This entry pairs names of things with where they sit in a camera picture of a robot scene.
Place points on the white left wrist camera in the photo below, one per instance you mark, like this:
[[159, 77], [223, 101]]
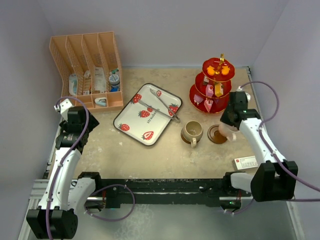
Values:
[[62, 107]]

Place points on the brown toy cake slice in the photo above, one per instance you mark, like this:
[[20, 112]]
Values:
[[205, 80]]

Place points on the yellow toy cake slice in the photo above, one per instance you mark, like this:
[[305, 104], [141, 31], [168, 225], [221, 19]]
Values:
[[218, 89]]

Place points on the blue white pouch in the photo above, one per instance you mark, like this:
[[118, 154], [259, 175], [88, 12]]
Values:
[[72, 84]]

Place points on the beige ceramic mug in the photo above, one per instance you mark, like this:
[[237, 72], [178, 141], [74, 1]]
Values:
[[192, 132]]

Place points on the red three-tier stand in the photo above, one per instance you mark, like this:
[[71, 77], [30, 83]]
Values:
[[199, 89]]

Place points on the white strawberry tray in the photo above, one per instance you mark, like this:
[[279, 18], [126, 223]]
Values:
[[129, 123]]

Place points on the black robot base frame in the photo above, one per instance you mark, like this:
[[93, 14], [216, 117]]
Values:
[[161, 191]]

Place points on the purple fuzzy sweet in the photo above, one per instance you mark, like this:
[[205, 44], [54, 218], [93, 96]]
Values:
[[197, 99]]

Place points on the orange fish cake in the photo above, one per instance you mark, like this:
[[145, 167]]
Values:
[[225, 70], [211, 70]]

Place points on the blue white round tin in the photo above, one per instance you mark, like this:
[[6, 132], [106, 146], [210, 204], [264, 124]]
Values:
[[114, 79]]

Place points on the small boxed packets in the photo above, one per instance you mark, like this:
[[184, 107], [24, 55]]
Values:
[[87, 83]]

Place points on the pink desk organizer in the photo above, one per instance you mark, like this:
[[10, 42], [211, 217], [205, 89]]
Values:
[[90, 68]]

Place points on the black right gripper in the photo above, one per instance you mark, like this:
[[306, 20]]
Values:
[[224, 118]]

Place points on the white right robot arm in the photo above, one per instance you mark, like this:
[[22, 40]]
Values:
[[275, 177]]

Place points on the white red card box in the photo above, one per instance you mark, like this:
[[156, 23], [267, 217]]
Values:
[[244, 163]]

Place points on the metal serving tongs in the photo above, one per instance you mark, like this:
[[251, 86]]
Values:
[[157, 101]]

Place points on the pink toy cake slice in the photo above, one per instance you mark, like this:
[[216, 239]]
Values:
[[209, 90]]

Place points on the coral toy cake slice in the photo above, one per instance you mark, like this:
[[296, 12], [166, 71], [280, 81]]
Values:
[[208, 103]]

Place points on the white sachet packet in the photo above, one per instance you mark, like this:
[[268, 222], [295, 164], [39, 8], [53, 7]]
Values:
[[99, 80]]

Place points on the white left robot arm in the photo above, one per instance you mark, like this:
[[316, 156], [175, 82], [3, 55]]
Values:
[[56, 214]]

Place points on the clear plastic cup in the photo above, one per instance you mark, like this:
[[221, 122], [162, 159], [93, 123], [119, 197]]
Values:
[[225, 131]]

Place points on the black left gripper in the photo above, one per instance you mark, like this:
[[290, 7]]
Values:
[[92, 123]]

